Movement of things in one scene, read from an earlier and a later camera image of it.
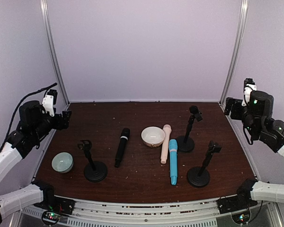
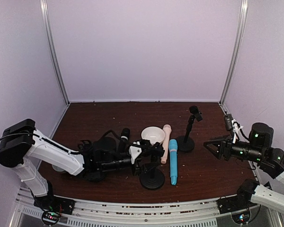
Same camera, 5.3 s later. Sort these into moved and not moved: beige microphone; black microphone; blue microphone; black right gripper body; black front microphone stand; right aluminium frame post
Moved: black front microphone stand; black right gripper body
Not moved: beige microphone; right aluminium frame post; black microphone; blue microphone
